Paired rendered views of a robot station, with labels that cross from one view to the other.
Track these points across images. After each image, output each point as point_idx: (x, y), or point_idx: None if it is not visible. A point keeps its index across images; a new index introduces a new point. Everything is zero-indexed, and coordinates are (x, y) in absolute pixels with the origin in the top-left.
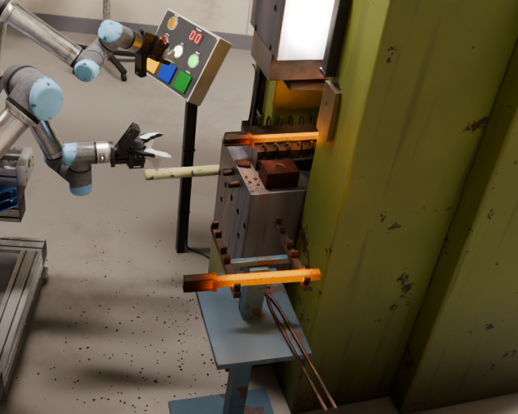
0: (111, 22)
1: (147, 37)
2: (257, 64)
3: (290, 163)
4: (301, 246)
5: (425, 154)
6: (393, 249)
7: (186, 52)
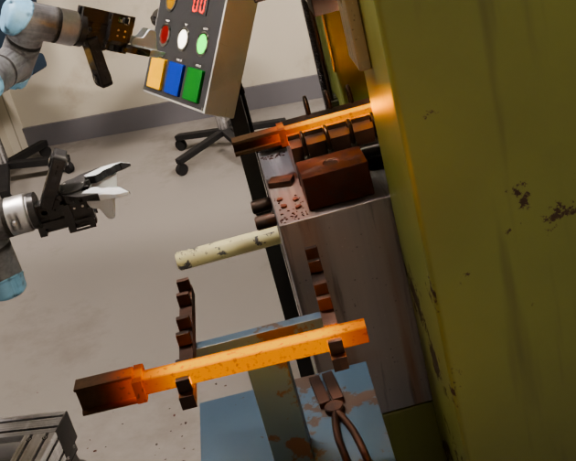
0: (11, 0)
1: (90, 14)
2: None
3: (353, 152)
4: (417, 312)
5: (559, 30)
6: None
7: (192, 35)
